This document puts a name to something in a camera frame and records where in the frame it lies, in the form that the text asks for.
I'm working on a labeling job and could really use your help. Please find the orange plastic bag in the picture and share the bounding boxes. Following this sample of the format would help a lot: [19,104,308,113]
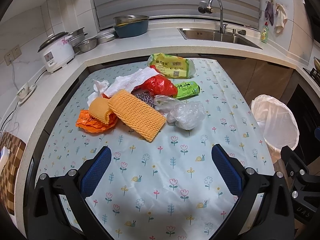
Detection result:
[75,110,118,133]

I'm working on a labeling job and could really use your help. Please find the clear plastic bag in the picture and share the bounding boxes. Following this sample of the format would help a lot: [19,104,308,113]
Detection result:
[153,95,206,130]

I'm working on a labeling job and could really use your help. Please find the large orange foam net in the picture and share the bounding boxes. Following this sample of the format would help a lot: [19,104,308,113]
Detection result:
[108,89,167,142]

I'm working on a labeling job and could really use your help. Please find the steel wool scrubber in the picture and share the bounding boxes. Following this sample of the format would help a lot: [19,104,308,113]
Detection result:
[135,92,155,108]

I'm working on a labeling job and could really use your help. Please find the white-lined trash bin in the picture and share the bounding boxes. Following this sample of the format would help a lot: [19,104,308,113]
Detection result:
[251,94,299,163]

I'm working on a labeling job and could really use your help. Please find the chrome kitchen faucet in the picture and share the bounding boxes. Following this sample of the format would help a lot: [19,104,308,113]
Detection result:
[198,0,227,34]

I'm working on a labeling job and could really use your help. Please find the floral tablecloth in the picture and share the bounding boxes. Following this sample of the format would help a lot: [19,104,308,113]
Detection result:
[37,59,274,239]

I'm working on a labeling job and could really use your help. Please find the small orange foam net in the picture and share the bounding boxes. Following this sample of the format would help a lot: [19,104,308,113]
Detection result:
[88,97,113,124]

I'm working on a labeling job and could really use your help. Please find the crumpled white tissue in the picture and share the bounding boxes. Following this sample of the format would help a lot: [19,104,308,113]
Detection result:
[87,80,110,107]

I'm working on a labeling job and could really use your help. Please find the green tea packet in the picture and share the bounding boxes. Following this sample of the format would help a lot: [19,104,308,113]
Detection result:
[174,81,200,100]

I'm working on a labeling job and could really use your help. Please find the white paper towel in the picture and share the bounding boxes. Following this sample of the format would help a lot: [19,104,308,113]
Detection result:
[104,67,159,98]

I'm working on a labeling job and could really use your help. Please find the red plastic bag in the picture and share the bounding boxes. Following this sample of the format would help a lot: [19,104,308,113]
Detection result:
[133,65,178,96]

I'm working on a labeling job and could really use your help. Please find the yellow-green food package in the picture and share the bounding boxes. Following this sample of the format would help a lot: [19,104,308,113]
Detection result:
[147,53,196,79]

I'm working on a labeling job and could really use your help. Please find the white rice cooker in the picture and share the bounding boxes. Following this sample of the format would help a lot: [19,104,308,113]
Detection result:
[37,31,75,73]

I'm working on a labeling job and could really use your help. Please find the steel bowl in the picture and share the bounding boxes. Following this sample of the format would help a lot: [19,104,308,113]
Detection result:
[75,37,97,53]

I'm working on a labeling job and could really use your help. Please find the stacked steel pots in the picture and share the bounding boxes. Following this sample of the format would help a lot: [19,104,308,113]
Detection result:
[69,27,86,47]

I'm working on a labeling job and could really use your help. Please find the steel plates stack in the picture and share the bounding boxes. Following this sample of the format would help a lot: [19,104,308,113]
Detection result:
[97,28,118,44]

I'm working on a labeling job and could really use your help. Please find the green dish soap bottle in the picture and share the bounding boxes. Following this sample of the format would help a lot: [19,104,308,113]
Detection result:
[260,22,269,43]

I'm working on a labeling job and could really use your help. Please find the stainless steel sink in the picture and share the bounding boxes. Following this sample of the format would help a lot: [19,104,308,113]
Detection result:
[178,28,261,49]

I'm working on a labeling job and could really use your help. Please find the blue basin with steel bowl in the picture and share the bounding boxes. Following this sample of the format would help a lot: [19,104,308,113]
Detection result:
[113,15,149,38]

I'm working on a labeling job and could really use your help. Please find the white hanging cloth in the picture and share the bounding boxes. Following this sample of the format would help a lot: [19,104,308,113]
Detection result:
[274,4,287,34]

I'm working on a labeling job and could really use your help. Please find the purple hanging cloth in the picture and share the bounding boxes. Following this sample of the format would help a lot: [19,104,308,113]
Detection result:
[264,1,274,26]

